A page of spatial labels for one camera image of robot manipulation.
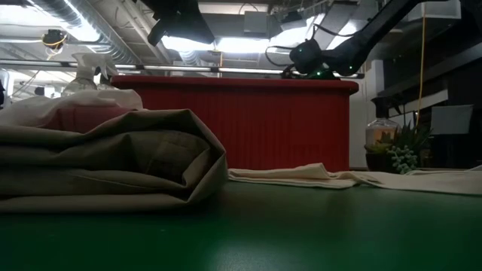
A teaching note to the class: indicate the beige khaki garment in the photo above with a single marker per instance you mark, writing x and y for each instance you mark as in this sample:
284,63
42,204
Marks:
113,162

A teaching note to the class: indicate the maroon pink garment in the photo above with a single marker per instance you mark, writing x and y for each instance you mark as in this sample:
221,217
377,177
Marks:
83,118

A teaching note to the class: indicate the white garment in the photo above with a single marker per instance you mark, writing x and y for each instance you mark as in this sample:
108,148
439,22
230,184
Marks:
45,105

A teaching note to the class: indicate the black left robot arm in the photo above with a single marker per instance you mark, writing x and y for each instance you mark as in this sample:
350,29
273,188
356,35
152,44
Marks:
180,22

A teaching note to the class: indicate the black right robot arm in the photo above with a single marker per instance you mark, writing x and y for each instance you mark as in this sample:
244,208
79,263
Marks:
369,34

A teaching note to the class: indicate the red plastic laundry bin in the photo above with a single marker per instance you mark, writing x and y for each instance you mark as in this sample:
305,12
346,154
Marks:
282,124

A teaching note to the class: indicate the ceiling light panel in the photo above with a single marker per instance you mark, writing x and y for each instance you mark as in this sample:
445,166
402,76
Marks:
244,44

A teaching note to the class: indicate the light wooden desk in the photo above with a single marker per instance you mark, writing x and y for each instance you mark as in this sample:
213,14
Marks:
241,60

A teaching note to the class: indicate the white ceiling box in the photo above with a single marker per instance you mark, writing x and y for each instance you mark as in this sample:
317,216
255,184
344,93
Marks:
437,11

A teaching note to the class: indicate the small potted succulent plant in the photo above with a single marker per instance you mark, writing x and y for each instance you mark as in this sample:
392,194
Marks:
404,156

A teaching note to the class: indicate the cream canvas tote bag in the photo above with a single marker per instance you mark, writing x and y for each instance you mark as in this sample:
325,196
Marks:
376,180

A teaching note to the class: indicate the grey panel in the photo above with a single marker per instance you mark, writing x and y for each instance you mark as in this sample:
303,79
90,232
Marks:
452,119

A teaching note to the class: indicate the green table mat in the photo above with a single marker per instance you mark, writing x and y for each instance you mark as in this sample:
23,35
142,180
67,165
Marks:
263,233

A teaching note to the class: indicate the clear spray bottle white head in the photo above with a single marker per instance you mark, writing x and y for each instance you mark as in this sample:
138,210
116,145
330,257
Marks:
84,75

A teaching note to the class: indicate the black yellow ceiling reel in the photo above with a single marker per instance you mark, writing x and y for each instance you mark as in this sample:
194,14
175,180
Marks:
54,37

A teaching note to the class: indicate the silver ventilation duct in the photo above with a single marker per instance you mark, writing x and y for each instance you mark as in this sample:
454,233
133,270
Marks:
113,45

